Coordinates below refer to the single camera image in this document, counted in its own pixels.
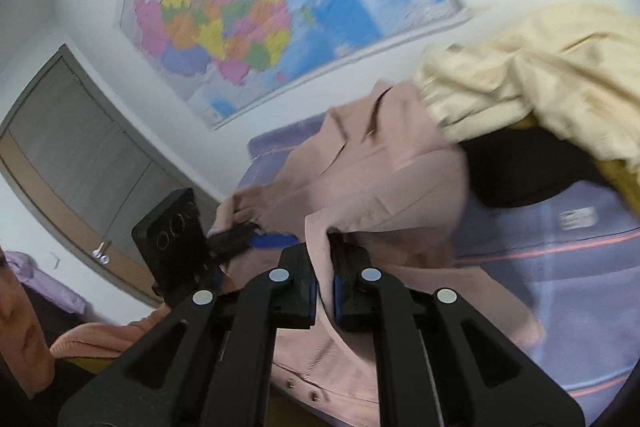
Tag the black garment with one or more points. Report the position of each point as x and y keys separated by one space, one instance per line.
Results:
x=515 y=172

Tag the pink jacket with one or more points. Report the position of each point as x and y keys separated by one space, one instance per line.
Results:
x=390 y=167

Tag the colourful wall map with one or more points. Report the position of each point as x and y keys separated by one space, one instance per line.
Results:
x=240 y=7

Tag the purple cloth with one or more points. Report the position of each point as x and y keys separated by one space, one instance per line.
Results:
x=45 y=282

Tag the lavender cloth garment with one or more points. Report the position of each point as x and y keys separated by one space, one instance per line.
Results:
x=550 y=297

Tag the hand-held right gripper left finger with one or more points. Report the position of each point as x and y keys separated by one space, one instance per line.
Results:
x=313 y=302

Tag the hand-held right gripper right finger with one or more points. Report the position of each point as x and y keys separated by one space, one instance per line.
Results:
x=338 y=302

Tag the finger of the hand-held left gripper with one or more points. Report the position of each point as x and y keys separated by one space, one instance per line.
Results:
x=275 y=240

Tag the grey wooden door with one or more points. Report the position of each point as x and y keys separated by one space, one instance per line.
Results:
x=75 y=142

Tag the cream garment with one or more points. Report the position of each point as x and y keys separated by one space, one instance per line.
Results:
x=550 y=67

